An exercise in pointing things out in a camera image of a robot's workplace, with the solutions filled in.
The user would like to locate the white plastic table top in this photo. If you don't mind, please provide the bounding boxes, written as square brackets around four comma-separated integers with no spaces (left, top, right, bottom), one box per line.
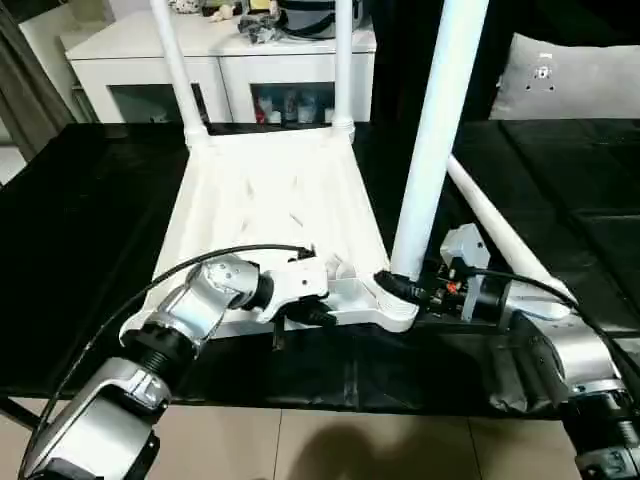
[118,122,421,346]

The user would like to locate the white plastic table leg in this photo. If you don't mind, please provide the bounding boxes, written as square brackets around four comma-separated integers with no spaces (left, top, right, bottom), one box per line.
[150,0,213,149]
[330,0,357,136]
[388,0,491,283]
[445,155,579,306]

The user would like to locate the black cabinet with yellow label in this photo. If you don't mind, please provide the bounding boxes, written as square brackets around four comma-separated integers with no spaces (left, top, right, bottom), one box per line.
[375,0,521,123]

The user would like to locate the grey cushion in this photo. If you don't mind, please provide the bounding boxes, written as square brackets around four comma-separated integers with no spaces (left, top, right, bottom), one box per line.
[490,32,640,121]

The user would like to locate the black table mat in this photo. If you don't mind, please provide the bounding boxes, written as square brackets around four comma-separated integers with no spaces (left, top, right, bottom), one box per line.
[0,118,640,416]

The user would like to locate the white glass-door cabinet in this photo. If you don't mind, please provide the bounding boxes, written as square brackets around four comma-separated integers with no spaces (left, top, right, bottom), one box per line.
[62,0,379,126]

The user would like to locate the grey curtain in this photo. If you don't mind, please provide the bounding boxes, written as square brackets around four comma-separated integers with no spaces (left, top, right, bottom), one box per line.
[0,0,81,161]

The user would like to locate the black table frame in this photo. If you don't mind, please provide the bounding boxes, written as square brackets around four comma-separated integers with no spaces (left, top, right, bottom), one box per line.
[0,398,36,429]

